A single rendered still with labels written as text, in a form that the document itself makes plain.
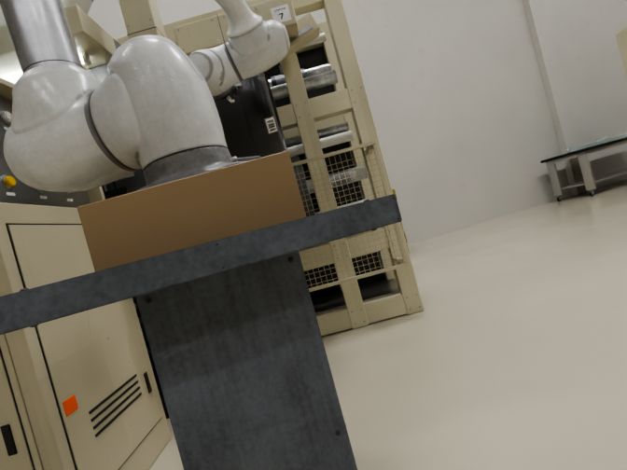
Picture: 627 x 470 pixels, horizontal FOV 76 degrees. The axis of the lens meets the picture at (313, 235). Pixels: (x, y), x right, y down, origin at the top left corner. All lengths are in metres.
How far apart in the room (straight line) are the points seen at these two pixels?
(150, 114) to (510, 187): 6.99
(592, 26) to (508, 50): 2.02
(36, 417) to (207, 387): 0.67
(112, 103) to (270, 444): 0.60
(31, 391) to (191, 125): 0.80
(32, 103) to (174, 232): 0.37
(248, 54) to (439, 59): 6.27
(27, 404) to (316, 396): 0.79
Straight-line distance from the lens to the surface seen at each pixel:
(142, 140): 0.73
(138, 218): 0.61
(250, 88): 1.64
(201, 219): 0.60
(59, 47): 0.92
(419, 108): 6.77
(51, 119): 0.83
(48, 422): 1.25
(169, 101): 0.71
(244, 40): 1.14
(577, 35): 9.34
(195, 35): 2.30
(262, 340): 0.64
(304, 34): 2.37
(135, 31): 2.09
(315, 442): 0.71
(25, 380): 1.24
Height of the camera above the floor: 0.63
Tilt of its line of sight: 1 degrees down
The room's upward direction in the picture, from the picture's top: 15 degrees counter-clockwise
